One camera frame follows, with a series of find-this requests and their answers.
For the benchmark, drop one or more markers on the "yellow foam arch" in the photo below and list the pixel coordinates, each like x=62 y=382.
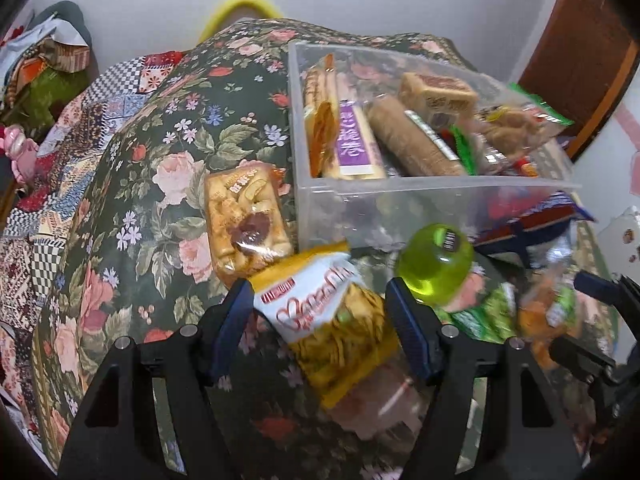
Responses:
x=240 y=5

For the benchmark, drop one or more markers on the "green jelly cup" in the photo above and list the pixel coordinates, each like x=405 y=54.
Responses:
x=435 y=265

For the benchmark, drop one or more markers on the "green orange snack packet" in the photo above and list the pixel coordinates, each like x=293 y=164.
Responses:
x=545 y=305

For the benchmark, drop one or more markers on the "pile of clothes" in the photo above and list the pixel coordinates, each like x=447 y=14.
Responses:
x=40 y=65

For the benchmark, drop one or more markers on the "brown cake packet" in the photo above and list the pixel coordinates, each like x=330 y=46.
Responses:
x=440 y=92

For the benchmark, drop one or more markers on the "patchwork quilt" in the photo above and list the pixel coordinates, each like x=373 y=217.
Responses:
x=65 y=170

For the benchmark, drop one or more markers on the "dark floral blanket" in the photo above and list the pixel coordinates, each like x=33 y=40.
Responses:
x=165 y=170

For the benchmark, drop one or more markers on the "clear cracker packet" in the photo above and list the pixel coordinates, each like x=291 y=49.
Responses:
x=247 y=220

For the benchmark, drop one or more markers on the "clear plastic storage box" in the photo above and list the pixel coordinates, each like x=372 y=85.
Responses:
x=350 y=210

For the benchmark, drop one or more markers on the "red snack packet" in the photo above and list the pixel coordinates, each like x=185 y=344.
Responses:
x=522 y=163

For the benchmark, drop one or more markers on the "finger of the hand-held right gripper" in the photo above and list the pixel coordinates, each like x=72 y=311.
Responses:
x=595 y=287
x=582 y=355

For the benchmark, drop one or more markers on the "grey padded chair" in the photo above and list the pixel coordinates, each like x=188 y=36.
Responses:
x=70 y=14

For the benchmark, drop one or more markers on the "small cartoon sticker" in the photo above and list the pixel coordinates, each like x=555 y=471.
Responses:
x=628 y=235

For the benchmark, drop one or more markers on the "purple label rice roll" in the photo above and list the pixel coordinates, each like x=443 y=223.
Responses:
x=355 y=145

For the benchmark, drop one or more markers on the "blue white snack packet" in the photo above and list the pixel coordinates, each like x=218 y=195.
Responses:
x=535 y=217

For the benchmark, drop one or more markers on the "white sliding wardrobe door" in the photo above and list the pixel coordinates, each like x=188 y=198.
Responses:
x=612 y=180

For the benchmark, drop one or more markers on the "tan wafer packet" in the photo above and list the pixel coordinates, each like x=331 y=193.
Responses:
x=320 y=110

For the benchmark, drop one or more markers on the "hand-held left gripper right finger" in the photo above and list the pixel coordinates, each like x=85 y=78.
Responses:
x=407 y=330

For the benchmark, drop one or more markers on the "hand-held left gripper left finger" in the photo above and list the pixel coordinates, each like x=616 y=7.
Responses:
x=231 y=330

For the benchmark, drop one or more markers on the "yellow white chip packet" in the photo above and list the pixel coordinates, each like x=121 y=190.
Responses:
x=325 y=330

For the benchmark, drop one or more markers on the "pink rabbit toy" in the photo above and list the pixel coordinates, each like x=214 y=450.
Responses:
x=20 y=152

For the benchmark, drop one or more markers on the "green edged bread packet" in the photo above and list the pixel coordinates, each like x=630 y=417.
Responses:
x=520 y=115

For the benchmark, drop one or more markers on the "brown wooden door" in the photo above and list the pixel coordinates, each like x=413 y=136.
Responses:
x=580 y=50

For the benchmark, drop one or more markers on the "brown cylinder biscuit packet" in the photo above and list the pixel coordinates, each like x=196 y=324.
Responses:
x=415 y=140

